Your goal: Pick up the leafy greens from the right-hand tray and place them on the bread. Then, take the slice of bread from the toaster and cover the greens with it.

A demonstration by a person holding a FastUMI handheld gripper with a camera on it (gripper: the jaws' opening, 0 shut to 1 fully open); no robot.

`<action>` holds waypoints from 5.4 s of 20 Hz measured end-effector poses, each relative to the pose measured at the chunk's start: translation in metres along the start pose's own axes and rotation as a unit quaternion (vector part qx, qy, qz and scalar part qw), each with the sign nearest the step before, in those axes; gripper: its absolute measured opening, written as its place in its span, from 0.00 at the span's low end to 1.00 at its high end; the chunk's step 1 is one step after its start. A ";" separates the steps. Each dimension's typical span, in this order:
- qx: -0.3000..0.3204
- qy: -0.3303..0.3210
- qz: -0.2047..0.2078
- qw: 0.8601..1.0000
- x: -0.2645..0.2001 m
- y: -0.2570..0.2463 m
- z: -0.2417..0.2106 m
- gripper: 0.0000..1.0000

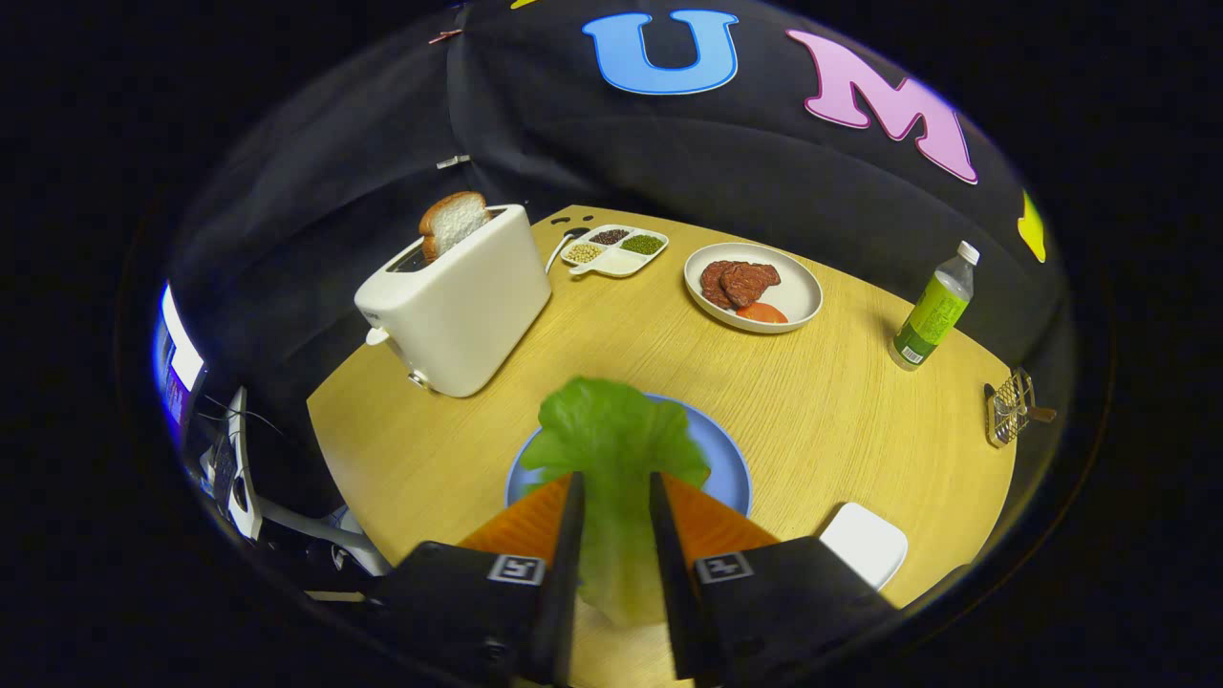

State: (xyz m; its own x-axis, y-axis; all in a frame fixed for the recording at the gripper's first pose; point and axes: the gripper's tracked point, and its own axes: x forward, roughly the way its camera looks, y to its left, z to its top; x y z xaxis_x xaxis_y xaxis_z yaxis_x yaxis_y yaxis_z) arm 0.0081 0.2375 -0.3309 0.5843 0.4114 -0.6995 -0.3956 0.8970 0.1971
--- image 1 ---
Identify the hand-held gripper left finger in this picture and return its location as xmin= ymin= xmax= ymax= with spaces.
xmin=368 ymin=471 xmax=586 ymax=687

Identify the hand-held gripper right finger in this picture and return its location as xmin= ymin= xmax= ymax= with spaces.
xmin=650 ymin=471 xmax=899 ymax=684

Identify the green lettuce leaf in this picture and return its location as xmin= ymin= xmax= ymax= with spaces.
xmin=519 ymin=376 xmax=712 ymax=629

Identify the bread slice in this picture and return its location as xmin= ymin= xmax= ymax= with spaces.
xmin=418 ymin=190 xmax=493 ymax=265

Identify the blue plate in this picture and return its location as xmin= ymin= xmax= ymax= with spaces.
xmin=504 ymin=393 xmax=754 ymax=517

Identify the white square plate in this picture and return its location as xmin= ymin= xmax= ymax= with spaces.
xmin=819 ymin=503 xmax=909 ymax=591

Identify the white toaster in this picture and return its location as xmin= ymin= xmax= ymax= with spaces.
xmin=354 ymin=204 xmax=553 ymax=399

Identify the brown meat slice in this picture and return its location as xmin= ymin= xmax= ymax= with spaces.
xmin=700 ymin=260 xmax=741 ymax=310
xmin=719 ymin=262 xmax=782 ymax=309

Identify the round white plate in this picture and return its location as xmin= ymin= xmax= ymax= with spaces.
xmin=683 ymin=242 xmax=824 ymax=334

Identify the white compartment dish with beans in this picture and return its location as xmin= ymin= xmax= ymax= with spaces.
xmin=560 ymin=225 xmax=670 ymax=279

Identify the green label plastic bottle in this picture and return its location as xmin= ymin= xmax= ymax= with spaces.
xmin=889 ymin=241 xmax=981 ymax=372

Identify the computer monitor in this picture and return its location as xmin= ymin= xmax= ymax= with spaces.
xmin=153 ymin=282 xmax=206 ymax=431

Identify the white toaster cable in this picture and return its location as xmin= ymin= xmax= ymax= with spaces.
xmin=545 ymin=227 xmax=589 ymax=275

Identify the white frame stand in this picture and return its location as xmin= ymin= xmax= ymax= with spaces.
xmin=199 ymin=387 xmax=393 ymax=577

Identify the wire mesh utensil basket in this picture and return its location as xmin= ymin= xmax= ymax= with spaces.
xmin=984 ymin=368 xmax=1038 ymax=449

